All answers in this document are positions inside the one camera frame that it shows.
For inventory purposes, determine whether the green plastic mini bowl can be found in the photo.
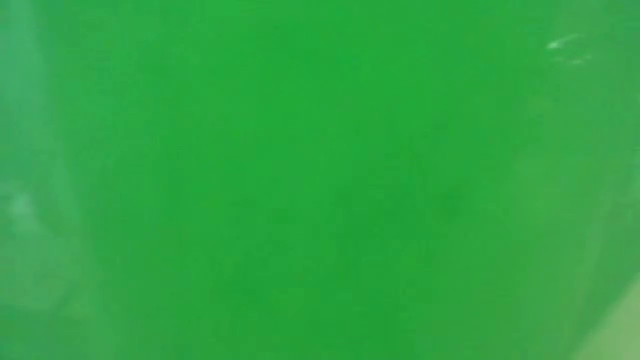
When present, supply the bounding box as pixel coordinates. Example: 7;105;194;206
0;0;640;360

